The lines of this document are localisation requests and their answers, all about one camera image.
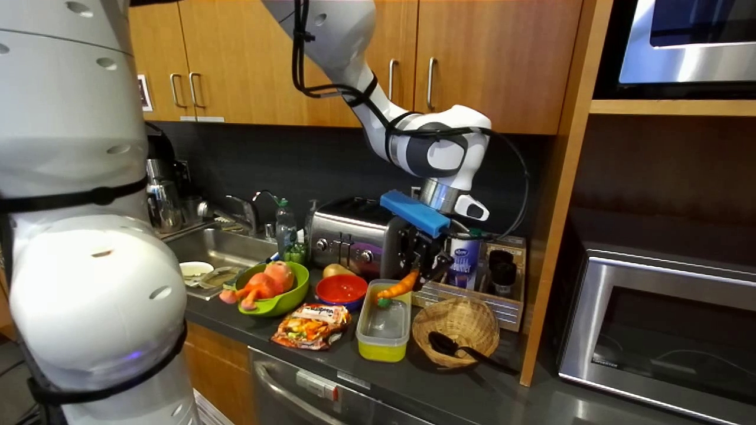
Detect orange plush toy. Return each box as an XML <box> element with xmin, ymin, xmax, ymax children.
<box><xmin>220</xmin><ymin>262</ymin><xmax>296</xmax><ymax>310</ymax></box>

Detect chrome faucet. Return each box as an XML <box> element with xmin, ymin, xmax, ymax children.
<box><xmin>197</xmin><ymin>194</ymin><xmax>277</xmax><ymax>240</ymax></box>

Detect stainless dishwasher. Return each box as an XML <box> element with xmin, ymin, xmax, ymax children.
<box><xmin>250</xmin><ymin>351</ymin><xmax>429</xmax><ymax>425</ymax></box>

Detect orange toy carrot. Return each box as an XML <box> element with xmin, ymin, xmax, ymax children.
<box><xmin>376</xmin><ymin>269</ymin><xmax>421</xmax><ymax>307</ymax></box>

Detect upper microwave oven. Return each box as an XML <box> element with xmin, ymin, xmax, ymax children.
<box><xmin>592</xmin><ymin>0</ymin><xmax>756</xmax><ymax>99</ymax></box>

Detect yellow potato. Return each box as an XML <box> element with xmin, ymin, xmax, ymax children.
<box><xmin>322</xmin><ymin>266</ymin><xmax>355</xmax><ymax>280</ymax></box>

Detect wooden upper cabinets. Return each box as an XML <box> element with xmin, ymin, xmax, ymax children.
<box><xmin>129</xmin><ymin>0</ymin><xmax>588</xmax><ymax>136</ymax></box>

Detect purple white canister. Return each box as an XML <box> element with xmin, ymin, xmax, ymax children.
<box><xmin>449</xmin><ymin>240</ymin><xmax>480</xmax><ymax>289</ymax></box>

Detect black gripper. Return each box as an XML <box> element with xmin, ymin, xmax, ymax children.
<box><xmin>396</xmin><ymin>224</ymin><xmax>452</xmax><ymax>281</ymax></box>

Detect black plastic spoon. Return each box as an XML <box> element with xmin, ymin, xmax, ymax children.
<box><xmin>427</xmin><ymin>331</ymin><xmax>516</xmax><ymax>377</ymax></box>

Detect clear yellow plastic container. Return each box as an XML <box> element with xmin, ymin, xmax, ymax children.
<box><xmin>355</xmin><ymin>280</ymin><xmax>410</xmax><ymax>364</ymax></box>

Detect red bowl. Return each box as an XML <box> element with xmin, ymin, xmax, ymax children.
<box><xmin>315</xmin><ymin>275</ymin><xmax>368</xmax><ymax>310</ymax></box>

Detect green bowl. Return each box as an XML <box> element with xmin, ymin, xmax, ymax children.
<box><xmin>236</xmin><ymin>262</ymin><xmax>309</xmax><ymax>316</ymax></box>

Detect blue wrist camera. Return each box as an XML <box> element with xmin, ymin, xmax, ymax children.
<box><xmin>380</xmin><ymin>190</ymin><xmax>452</xmax><ymax>240</ymax></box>

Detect stainless microwave oven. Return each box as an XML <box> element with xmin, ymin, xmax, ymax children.
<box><xmin>557</xmin><ymin>209</ymin><xmax>756</xmax><ymax>425</ymax></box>

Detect stainless steel sink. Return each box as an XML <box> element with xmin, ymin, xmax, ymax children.
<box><xmin>167</xmin><ymin>227</ymin><xmax>277</xmax><ymax>300</ymax></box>

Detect black jar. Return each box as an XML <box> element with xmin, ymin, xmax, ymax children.
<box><xmin>490</xmin><ymin>251</ymin><xmax>517</xmax><ymax>295</ymax></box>

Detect woven wicker basket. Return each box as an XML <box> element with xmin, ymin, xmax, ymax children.
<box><xmin>410</xmin><ymin>299</ymin><xmax>500</xmax><ymax>372</ymax></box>

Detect wooden crate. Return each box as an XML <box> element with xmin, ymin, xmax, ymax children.
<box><xmin>413</xmin><ymin>231</ymin><xmax>530</xmax><ymax>335</ymax></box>

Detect silver toaster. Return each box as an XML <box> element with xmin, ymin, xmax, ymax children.
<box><xmin>306</xmin><ymin>196</ymin><xmax>401</xmax><ymax>276</ymax></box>

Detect instant noodle packet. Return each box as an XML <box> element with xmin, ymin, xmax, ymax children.
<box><xmin>272</xmin><ymin>303</ymin><xmax>353</xmax><ymax>352</ymax></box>

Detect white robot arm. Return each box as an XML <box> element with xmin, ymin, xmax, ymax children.
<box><xmin>0</xmin><ymin>0</ymin><xmax>491</xmax><ymax>425</ymax></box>

